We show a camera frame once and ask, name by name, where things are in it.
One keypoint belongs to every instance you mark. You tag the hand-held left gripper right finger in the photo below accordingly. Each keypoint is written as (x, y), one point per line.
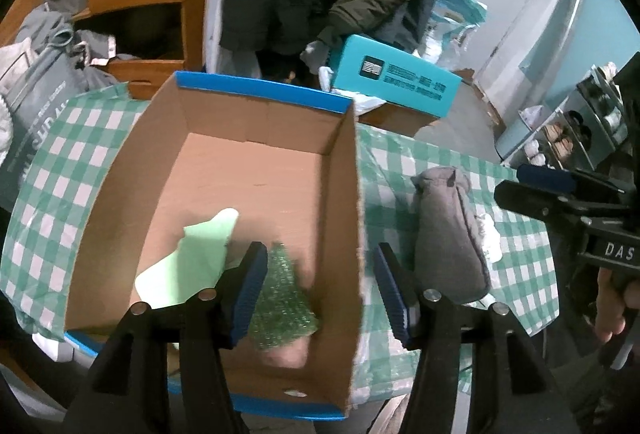
(392, 294)

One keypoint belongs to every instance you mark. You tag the cardboard box with blue outside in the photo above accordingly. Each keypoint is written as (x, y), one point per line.
(240, 174)

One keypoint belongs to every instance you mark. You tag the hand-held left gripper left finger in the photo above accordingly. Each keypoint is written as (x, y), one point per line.
(247, 289)

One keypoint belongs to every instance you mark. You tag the brown cardboard box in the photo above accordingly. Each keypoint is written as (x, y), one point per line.
(395, 116)

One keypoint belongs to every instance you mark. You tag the grey soft pouch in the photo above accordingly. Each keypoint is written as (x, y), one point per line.
(445, 234)

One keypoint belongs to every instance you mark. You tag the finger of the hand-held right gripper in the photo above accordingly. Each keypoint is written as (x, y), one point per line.
(545, 178)
(535, 201)

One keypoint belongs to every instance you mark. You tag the light green cloth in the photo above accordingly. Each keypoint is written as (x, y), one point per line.
(195, 254)

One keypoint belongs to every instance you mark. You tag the teal printed box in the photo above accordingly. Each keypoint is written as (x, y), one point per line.
(395, 73)

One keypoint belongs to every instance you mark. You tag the green white checked tablecloth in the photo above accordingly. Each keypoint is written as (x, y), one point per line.
(50, 214)

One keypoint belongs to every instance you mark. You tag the blue plastic bag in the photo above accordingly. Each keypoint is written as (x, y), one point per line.
(450, 13)

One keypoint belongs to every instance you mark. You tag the person's right hand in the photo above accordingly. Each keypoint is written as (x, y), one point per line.
(612, 309)

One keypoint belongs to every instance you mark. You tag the shoe rack with shoes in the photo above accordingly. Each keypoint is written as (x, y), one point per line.
(565, 133)

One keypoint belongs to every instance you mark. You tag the grey printed bag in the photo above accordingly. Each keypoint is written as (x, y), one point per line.
(45, 98)

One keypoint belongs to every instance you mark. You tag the green glitter sponge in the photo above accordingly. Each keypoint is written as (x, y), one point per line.
(285, 304)

